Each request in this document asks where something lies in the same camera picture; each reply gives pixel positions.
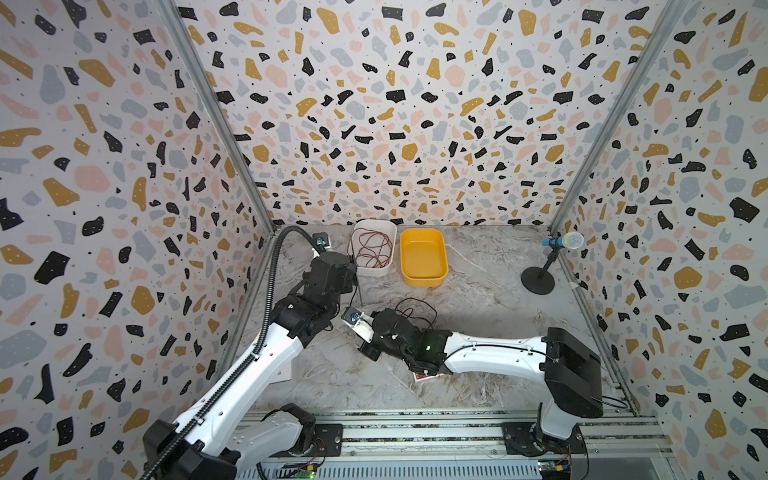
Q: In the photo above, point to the aluminium corner rail right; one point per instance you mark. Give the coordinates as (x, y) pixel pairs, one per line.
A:
(663, 28)

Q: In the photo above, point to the blue toy microphone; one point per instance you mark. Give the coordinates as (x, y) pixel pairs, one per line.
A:
(571, 240)

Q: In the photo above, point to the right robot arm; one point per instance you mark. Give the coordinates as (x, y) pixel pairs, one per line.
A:
(569, 369)

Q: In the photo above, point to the aluminium corner rail left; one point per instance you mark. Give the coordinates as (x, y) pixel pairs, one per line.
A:
(169, 13)

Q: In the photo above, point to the yellow plastic bin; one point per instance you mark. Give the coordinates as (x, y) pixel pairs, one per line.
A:
(423, 257)

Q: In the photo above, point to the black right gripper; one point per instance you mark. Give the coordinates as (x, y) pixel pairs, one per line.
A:
(378, 335)

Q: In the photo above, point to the grey perforated cable spool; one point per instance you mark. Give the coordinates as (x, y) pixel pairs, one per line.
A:
(356, 299)

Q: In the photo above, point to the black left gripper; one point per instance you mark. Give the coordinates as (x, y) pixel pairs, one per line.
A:
(348, 282)

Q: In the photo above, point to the aluminium corner rail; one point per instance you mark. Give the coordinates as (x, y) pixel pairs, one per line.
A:
(169, 13)
(663, 28)

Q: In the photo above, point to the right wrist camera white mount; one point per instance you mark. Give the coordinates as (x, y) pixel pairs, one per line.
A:
(359, 322)

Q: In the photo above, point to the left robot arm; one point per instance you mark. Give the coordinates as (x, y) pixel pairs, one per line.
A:
(203, 443)

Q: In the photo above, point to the white plastic bin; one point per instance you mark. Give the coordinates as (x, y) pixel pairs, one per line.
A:
(372, 246)

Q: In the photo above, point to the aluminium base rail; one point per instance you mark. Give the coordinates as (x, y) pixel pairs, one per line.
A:
(473, 444)

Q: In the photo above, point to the black microphone stand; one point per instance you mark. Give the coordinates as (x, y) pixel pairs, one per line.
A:
(538, 280)

